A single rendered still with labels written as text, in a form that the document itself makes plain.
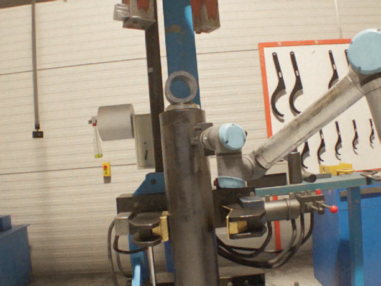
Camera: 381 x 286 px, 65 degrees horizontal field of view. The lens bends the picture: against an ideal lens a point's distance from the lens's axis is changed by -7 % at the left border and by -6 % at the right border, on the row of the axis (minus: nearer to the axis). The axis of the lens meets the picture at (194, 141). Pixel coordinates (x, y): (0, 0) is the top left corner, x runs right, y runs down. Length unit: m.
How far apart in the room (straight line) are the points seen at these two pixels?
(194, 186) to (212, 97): 2.21
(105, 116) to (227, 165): 1.43
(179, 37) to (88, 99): 1.92
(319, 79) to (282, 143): 2.73
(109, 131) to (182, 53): 0.80
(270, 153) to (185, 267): 0.65
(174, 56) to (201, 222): 1.00
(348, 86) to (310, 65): 2.77
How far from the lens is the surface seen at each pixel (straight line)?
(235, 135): 1.05
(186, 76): 1.45
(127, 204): 1.69
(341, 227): 2.60
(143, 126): 2.30
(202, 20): 1.64
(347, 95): 1.03
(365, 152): 3.95
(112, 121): 2.32
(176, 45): 1.95
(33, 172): 3.90
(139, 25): 1.49
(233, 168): 1.06
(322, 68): 3.84
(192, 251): 1.44
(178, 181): 1.38
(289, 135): 1.09
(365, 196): 2.64
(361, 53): 0.87
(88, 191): 3.66
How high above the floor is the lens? 1.30
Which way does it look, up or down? 1 degrees up
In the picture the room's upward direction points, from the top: 5 degrees counter-clockwise
